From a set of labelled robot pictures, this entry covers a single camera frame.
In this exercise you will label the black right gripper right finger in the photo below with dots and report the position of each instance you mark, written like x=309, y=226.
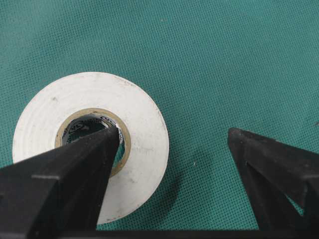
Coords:
x=281, y=181

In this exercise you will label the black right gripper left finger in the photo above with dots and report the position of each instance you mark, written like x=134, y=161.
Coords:
x=57, y=191

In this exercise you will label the white tape roll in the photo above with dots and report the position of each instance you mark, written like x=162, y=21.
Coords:
x=57, y=111

